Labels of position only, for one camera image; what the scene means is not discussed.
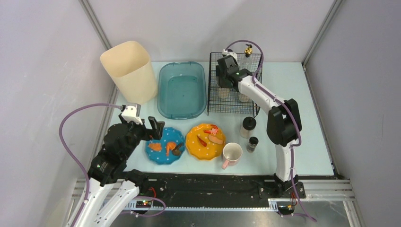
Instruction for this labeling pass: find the clear glass bottle gold stopper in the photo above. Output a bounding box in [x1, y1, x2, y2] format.
[240, 44, 253, 70]

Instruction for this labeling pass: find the black wire rack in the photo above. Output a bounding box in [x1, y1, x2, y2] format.
[207, 52, 260, 117]

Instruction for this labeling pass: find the white granule shaker black lid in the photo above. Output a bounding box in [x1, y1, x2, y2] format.
[240, 116, 257, 138]
[237, 93, 252, 103]

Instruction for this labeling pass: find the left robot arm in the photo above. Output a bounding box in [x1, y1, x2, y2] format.
[67, 116, 165, 227]

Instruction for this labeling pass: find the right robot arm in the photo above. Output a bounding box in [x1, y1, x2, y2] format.
[216, 54, 302, 198]

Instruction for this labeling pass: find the orange shredded food piece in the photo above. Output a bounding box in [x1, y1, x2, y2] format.
[148, 143, 162, 152]

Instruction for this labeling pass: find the orange chicken drumstick toy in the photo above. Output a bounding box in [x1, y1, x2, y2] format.
[166, 141, 176, 157]

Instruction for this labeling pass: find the blue polka dot plate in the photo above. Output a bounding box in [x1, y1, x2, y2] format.
[145, 127, 185, 165]

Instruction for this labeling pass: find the orange polka dot plate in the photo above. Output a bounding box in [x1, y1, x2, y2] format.
[185, 123, 226, 160]

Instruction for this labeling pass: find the red chili pepper toy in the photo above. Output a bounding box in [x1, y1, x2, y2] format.
[197, 135, 208, 147]

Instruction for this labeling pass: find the teal transparent plastic tub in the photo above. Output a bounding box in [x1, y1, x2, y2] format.
[157, 61, 206, 120]

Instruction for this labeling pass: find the pink salmon slice toy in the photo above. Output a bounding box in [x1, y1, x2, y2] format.
[208, 134, 224, 145]

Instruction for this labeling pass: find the red shrimp toy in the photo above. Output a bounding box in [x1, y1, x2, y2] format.
[203, 124, 219, 136]

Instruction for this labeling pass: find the cream plastic waste bin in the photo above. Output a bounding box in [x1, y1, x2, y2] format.
[100, 41, 157, 105]

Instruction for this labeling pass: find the small pepper shaker black lid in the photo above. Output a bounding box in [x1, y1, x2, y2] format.
[246, 137, 259, 153]

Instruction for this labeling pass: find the pink ceramic mug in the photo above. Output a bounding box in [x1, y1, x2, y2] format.
[222, 142, 243, 170]

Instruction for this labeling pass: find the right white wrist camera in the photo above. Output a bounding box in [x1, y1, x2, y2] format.
[222, 49, 238, 61]

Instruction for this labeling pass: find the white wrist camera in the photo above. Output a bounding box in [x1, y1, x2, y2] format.
[121, 103, 143, 125]
[222, 49, 238, 61]

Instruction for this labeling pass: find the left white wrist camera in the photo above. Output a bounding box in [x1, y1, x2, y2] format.
[121, 103, 143, 125]

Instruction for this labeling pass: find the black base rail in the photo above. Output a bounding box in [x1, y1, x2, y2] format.
[139, 173, 306, 209]

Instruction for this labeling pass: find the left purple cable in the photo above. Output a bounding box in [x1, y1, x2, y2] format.
[59, 103, 123, 227]

